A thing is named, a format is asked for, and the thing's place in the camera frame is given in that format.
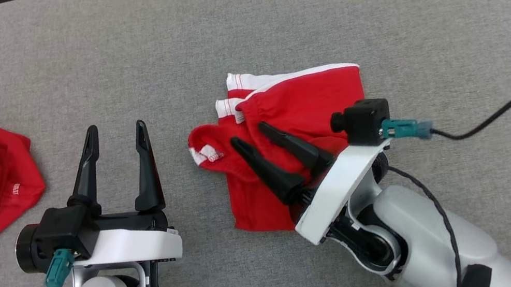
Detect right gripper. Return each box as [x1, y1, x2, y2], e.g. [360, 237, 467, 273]
[228, 100, 407, 257]

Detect red shorts with white trim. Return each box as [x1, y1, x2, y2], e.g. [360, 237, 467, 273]
[178, 51, 386, 246]

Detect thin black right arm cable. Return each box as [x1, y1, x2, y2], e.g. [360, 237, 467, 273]
[374, 155, 466, 287]

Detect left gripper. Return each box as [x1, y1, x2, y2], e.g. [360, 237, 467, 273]
[55, 113, 186, 278]

